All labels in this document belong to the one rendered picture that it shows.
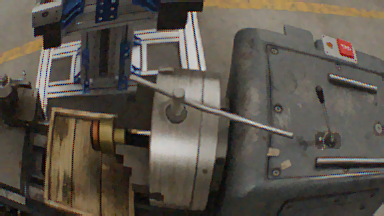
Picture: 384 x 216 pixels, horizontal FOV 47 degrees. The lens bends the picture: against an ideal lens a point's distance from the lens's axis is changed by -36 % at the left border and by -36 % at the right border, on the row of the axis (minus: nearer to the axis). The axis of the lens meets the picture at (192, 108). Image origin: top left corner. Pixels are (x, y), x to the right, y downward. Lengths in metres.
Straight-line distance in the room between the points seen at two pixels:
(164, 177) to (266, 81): 0.28
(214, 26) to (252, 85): 1.83
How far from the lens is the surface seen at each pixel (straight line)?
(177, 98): 1.18
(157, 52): 2.70
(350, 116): 1.33
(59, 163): 1.61
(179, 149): 1.25
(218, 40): 3.06
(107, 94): 2.57
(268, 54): 1.36
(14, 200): 1.53
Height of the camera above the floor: 2.26
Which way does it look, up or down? 54 degrees down
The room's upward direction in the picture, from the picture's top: 7 degrees clockwise
